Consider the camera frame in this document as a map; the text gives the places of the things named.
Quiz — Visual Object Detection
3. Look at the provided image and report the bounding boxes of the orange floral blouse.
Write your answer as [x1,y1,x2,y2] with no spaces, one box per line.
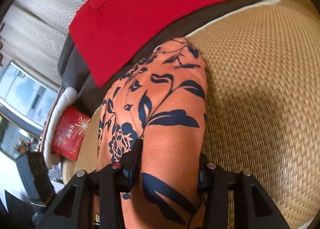
[96,38,207,228]

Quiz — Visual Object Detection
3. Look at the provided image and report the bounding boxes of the red gift box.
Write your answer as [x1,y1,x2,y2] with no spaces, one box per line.
[51,107,91,161]

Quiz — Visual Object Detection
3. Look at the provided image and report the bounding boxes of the white rolled towel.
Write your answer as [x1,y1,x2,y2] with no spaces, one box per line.
[41,87,78,170]

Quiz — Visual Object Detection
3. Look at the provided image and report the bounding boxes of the red patterned blanket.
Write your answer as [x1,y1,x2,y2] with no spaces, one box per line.
[38,87,65,152]

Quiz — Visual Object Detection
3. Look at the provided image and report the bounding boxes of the white refrigerator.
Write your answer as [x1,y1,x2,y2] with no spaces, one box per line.
[1,61,57,137]

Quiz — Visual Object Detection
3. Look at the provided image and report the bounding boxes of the dark brown leather sofa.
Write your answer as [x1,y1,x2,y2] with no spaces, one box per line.
[57,0,263,115]

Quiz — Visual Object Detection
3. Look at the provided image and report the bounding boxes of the woven bamboo seat mat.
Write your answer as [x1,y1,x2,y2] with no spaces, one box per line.
[65,0,319,228]

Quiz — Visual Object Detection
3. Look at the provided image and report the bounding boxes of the beige dotted curtain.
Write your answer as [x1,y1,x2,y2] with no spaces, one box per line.
[1,0,87,90]

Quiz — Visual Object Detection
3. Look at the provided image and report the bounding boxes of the red knitted cloth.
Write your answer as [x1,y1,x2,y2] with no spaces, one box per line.
[69,0,229,87]

